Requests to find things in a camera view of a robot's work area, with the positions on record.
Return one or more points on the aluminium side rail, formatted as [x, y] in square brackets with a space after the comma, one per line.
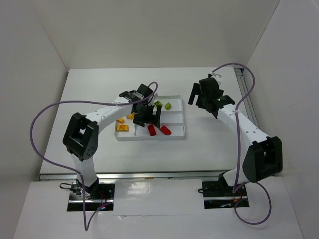
[241, 73]

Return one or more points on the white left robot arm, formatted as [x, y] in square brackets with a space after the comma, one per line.
[82, 133]

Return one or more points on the red rounded lego brick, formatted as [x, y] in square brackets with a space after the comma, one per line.
[166, 131]

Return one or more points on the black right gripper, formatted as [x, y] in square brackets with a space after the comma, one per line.
[198, 94]

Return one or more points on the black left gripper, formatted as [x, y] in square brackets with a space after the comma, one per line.
[147, 118]

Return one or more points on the small yellow lego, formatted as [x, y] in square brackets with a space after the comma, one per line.
[120, 120]

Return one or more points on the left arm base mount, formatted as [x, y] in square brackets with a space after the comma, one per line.
[102, 197]

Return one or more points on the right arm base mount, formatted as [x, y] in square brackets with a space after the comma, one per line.
[218, 195]

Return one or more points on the lime green lego brick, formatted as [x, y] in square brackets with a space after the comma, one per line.
[167, 106]

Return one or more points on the yellow printed lego brick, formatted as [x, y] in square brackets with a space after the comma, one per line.
[130, 116]

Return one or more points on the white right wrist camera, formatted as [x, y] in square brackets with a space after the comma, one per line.
[217, 77]

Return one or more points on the aluminium table edge rail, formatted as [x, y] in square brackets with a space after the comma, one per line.
[141, 175]

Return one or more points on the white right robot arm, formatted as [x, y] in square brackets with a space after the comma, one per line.
[260, 155]

